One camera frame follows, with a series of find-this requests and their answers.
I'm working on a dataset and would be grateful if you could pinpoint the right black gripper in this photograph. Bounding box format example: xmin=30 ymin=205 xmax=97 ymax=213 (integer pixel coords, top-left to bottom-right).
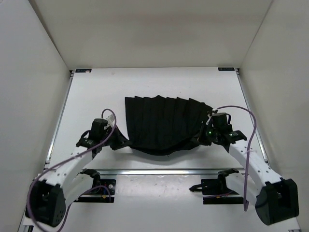
xmin=189 ymin=122 xmax=220 ymax=146

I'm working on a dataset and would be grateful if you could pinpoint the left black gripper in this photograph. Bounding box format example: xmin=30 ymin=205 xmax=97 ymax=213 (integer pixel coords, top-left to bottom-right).
xmin=101 ymin=124 xmax=132 ymax=149

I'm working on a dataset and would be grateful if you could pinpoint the black pleated skirt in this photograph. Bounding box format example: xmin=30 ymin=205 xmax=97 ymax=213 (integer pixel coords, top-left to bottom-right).
xmin=125 ymin=95 xmax=213 ymax=156

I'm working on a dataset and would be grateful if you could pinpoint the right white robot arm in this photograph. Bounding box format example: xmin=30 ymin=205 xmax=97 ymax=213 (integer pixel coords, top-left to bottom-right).
xmin=189 ymin=110 xmax=299 ymax=225

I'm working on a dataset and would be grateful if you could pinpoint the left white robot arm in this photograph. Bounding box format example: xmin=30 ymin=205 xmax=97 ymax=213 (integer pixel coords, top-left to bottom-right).
xmin=25 ymin=115 xmax=128 ymax=228

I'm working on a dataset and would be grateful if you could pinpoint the right blue table label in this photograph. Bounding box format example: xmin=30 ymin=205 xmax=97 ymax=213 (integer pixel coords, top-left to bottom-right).
xmin=218 ymin=67 xmax=235 ymax=72

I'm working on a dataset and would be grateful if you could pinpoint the blue table label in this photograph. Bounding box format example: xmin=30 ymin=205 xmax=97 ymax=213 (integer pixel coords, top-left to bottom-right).
xmin=218 ymin=67 xmax=235 ymax=72
xmin=75 ymin=69 xmax=92 ymax=73

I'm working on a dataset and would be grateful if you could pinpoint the left blue table label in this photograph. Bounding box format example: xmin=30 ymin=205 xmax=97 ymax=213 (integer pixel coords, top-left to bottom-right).
xmin=75 ymin=69 xmax=92 ymax=73

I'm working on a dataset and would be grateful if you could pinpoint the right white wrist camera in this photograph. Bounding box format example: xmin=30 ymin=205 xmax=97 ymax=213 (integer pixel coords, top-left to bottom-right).
xmin=206 ymin=108 xmax=218 ymax=125

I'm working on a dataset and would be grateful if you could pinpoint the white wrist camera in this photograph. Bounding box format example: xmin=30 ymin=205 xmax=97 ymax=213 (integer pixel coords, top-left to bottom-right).
xmin=206 ymin=108 xmax=218 ymax=125
xmin=105 ymin=114 xmax=115 ymax=127

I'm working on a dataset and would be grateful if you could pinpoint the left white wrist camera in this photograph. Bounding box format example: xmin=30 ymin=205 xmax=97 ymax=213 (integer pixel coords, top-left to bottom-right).
xmin=105 ymin=114 xmax=115 ymax=127

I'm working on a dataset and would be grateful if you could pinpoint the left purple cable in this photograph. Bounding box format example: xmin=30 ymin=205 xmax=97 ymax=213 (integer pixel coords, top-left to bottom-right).
xmin=25 ymin=108 xmax=118 ymax=232

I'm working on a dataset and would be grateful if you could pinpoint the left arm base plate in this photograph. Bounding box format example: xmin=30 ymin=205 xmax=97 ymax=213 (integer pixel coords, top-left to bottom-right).
xmin=74 ymin=175 xmax=116 ymax=203

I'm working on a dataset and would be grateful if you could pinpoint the front aluminium rail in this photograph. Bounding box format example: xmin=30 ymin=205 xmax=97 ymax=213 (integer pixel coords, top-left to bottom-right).
xmin=98 ymin=169 xmax=220 ymax=175

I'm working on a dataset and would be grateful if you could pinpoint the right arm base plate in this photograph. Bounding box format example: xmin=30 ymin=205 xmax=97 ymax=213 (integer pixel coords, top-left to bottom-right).
xmin=189 ymin=179 xmax=243 ymax=205

